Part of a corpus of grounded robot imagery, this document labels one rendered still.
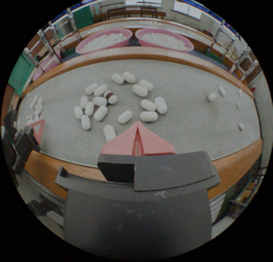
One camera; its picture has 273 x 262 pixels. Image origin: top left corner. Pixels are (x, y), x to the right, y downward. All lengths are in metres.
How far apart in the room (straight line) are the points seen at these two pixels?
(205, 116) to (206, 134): 0.05
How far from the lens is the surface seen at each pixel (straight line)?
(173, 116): 0.22
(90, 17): 2.97
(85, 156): 0.23
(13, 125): 0.28
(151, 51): 0.33
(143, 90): 0.21
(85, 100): 0.24
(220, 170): 0.28
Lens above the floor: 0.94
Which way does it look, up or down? 76 degrees down
